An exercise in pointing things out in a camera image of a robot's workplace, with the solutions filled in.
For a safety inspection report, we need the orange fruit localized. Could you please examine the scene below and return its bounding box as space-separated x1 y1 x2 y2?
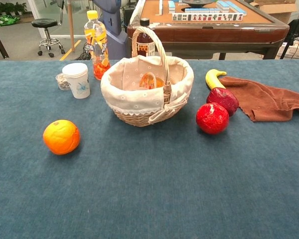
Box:
42 119 81 156

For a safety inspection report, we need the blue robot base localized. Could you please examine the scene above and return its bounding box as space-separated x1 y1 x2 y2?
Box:
93 0 128 60

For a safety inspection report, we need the wicker basket with cloth liner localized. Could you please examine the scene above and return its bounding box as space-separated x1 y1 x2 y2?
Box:
100 26 195 127

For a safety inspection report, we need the dark red apple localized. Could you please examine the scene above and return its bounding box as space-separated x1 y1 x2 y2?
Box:
206 87 240 117

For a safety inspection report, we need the yellow banana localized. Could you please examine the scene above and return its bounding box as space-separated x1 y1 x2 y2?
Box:
205 69 227 90

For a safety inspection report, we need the dark drink bottle black cap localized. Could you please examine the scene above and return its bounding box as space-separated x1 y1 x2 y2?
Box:
136 17 156 57

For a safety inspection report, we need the white paper cup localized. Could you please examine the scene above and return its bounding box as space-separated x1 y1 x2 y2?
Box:
62 62 91 100

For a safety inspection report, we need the orange drink plastic bottle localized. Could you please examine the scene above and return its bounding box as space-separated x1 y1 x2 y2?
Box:
84 10 111 81

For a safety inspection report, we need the small clear jar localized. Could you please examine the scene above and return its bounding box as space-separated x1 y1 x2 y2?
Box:
55 73 71 91

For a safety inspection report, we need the brown mahjong table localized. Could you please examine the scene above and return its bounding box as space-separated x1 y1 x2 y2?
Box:
127 0 290 60

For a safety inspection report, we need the brown towel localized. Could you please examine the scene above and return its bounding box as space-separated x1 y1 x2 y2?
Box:
219 76 299 122

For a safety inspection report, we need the row of mahjong tiles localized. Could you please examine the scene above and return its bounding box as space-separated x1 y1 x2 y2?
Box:
171 12 244 22

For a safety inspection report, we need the wooden pole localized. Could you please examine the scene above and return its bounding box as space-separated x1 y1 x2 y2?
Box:
67 0 76 53

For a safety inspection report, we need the black round stool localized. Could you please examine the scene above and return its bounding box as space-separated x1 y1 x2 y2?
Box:
31 18 66 58

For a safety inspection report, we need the white plastic crate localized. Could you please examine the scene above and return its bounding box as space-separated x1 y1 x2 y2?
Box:
276 40 299 60

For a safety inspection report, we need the black tripod stand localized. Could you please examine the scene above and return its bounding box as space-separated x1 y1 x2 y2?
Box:
280 0 299 60

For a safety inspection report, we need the cardboard box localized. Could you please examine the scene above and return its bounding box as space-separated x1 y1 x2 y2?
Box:
250 0 299 24

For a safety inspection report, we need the green plant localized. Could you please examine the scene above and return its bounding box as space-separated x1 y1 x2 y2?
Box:
0 1 27 27

